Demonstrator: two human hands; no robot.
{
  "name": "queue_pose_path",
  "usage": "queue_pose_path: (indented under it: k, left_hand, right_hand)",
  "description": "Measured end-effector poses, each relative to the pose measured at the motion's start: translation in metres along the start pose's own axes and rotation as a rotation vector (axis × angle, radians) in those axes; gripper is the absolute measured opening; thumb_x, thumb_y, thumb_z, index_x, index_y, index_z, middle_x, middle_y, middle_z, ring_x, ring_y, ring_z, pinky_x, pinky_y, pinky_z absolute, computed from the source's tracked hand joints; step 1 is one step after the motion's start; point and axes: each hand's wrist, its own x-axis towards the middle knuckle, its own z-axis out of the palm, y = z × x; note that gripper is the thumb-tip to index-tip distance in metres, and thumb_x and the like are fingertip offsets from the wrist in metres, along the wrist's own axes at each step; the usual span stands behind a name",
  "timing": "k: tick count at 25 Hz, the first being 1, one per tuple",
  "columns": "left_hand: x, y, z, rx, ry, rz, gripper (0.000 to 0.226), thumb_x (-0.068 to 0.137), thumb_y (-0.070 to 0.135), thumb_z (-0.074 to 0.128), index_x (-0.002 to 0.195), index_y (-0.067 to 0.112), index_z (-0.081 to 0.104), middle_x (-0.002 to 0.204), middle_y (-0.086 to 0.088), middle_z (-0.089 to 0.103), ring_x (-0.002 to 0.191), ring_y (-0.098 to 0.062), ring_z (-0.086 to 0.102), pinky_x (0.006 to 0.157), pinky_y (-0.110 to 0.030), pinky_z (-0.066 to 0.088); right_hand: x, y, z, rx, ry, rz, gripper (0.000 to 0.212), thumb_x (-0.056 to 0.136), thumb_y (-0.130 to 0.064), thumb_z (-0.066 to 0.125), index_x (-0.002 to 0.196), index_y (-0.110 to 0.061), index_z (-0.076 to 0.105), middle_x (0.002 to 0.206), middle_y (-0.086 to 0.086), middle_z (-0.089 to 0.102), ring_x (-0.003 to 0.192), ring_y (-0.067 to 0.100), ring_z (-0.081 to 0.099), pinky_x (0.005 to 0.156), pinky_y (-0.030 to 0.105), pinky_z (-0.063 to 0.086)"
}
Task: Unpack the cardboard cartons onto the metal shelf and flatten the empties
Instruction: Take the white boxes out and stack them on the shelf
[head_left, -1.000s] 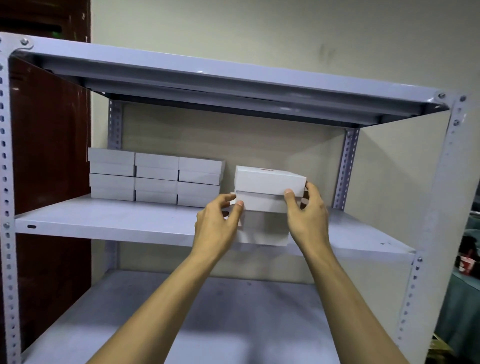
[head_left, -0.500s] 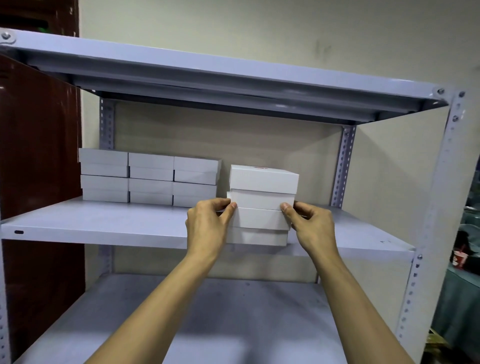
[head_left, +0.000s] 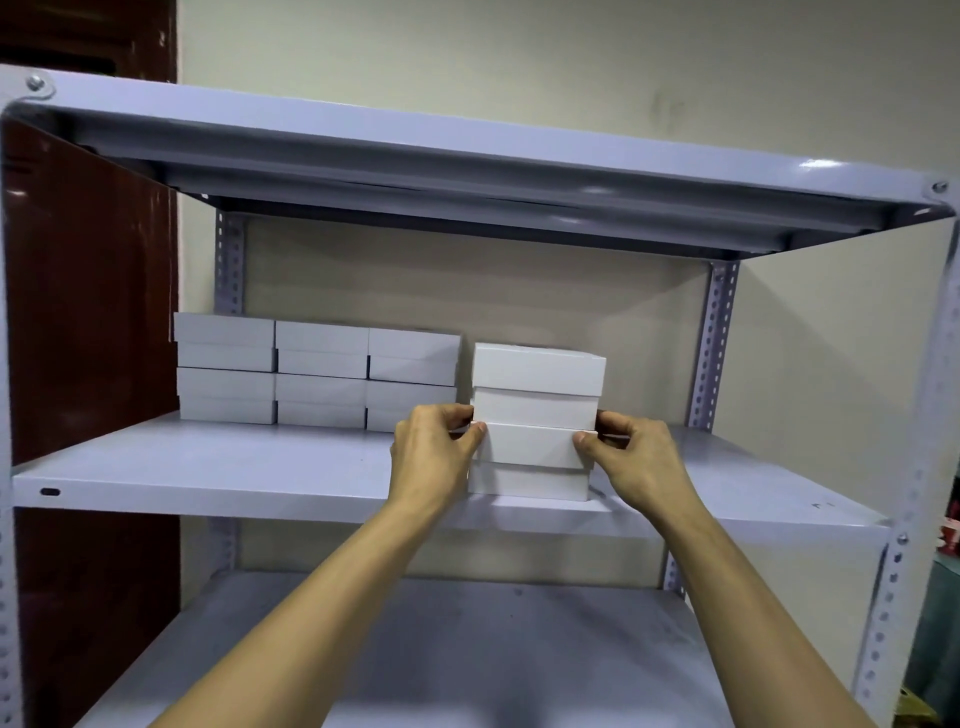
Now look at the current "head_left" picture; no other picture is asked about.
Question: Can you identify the person's right forearm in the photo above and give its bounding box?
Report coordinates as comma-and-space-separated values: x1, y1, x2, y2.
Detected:
652, 502, 879, 728

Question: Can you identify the green cloth covered table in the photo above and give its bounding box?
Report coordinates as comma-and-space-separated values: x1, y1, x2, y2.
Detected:
900, 552, 960, 728

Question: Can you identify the person's left hand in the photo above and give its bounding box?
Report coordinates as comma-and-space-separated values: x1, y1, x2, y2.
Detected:
387, 402, 488, 522

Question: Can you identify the person's right hand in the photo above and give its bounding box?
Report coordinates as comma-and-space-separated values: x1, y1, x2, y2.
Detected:
573, 412, 701, 527

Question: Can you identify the dark wooden door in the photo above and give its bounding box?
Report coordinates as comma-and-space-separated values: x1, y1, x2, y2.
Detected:
0, 0, 182, 728

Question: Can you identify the person's left forearm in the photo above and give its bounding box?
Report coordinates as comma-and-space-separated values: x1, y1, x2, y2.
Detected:
150, 502, 444, 728

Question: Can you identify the white metal shelving rack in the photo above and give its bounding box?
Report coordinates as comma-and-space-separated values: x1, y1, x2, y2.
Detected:
0, 64, 960, 728

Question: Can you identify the tidy row of white boxes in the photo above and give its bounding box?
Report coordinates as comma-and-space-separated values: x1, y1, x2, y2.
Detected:
172, 312, 464, 434

